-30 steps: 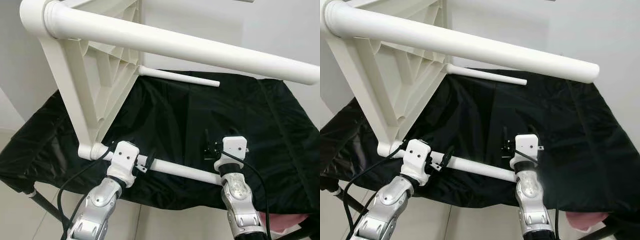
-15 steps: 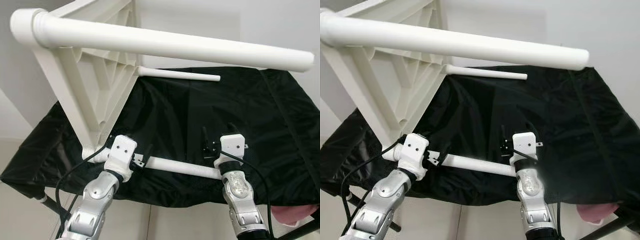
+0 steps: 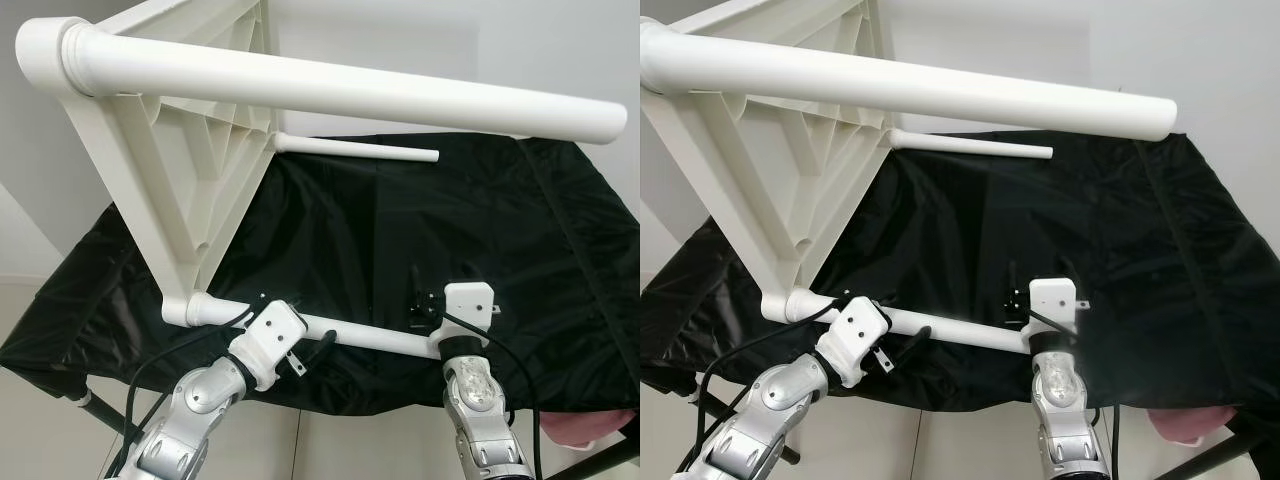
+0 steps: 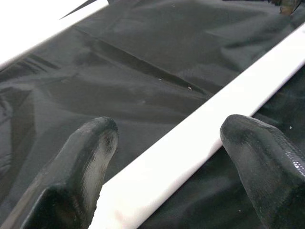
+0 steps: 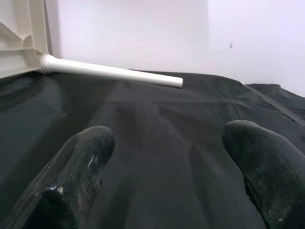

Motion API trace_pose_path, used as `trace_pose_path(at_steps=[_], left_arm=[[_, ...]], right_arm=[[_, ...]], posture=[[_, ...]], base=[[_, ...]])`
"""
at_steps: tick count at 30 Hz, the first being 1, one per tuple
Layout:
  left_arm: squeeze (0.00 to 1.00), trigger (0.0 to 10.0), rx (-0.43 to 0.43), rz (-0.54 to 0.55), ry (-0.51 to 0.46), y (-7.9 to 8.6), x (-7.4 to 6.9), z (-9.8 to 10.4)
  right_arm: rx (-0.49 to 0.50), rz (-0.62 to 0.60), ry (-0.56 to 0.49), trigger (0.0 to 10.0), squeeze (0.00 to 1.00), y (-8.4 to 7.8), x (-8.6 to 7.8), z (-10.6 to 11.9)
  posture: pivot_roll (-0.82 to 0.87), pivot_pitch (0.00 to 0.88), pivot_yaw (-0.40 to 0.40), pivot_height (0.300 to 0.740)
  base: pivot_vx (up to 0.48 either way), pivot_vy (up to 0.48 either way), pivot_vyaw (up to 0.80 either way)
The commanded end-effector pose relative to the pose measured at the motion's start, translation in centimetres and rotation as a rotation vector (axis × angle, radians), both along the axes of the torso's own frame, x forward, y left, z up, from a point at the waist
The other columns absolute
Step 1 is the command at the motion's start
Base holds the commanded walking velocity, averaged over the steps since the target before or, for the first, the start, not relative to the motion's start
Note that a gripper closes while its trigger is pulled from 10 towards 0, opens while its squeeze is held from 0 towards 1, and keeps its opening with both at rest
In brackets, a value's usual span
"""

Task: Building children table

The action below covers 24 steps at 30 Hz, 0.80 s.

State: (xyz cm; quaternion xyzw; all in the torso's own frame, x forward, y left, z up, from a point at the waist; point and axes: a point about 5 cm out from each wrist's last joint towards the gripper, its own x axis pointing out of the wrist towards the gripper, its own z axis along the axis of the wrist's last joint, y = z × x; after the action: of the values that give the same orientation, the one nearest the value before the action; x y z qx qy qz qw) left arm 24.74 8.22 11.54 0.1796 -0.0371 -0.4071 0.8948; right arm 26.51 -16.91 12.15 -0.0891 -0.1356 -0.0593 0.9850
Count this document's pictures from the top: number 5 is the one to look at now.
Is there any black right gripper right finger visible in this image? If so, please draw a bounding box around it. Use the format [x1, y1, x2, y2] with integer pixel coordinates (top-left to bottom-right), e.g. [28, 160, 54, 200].
[221, 119, 305, 229]

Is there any white plastic table leg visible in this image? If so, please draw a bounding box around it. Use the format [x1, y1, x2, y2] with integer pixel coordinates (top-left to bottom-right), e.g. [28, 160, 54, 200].
[39, 54, 184, 89]

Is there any white plastic table top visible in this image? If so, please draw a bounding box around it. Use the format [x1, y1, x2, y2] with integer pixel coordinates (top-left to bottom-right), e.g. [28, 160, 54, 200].
[0, 0, 53, 79]

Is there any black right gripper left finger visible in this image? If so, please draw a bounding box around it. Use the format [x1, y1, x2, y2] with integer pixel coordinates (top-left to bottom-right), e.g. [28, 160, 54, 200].
[0, 125, 116, 229]

